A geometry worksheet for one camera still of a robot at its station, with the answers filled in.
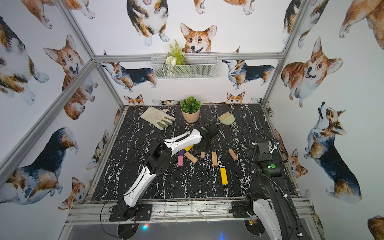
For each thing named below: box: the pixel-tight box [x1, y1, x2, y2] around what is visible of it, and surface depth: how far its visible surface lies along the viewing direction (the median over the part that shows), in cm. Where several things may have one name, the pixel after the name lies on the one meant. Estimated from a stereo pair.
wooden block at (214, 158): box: [211, 151, 218, 166], surface depth 94 cm
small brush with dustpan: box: [218, 112, 239, 129], surface depth 115 cm
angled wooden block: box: [228, 148, 238, 161], surface depth 95 cm
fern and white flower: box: [165, 39, 187, 77], surface depth 84 cm
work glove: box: [140, 106, 176, 131], surface depth 116 cm
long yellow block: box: [220, 167, 229, 185], surface depth 86 cm
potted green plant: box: [180, 96, 202, 123], surface depth 105 cm
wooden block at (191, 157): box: [184, 151, 198, 164], surface depth 94 cm
